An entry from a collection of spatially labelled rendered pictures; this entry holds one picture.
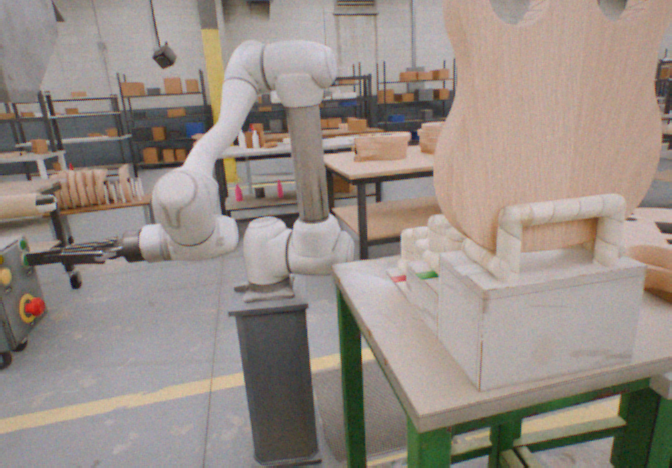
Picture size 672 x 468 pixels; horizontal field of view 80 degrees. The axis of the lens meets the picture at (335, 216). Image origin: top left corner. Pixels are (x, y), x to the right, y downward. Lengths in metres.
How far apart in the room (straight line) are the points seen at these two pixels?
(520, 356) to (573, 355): 0.09
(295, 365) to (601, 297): 1.10
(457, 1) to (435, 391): 0.55
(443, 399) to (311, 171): 0.81
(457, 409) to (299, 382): 1.01
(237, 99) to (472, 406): 0.93
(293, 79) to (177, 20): 10.75
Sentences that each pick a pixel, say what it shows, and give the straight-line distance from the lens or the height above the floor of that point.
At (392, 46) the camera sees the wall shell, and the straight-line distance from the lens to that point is 12.55.
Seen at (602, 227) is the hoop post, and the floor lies 1.16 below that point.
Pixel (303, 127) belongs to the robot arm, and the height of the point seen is 1.29.
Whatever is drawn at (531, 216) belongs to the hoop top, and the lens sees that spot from 0.62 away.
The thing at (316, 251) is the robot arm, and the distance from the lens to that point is 1.33.
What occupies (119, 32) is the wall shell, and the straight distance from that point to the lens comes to 12.08.
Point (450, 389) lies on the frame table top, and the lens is 0.70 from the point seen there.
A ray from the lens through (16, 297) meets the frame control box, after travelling 1.08.
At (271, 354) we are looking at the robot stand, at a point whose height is 0.51.
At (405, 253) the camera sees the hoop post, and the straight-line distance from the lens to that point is 1.01.
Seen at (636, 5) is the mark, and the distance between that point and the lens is 0.76.
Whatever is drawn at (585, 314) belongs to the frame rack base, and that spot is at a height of 1.03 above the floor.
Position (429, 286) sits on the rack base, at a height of 1.02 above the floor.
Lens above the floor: 1.37
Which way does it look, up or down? 16 degrees down
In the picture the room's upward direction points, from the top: 3 degrees counter-clockwise
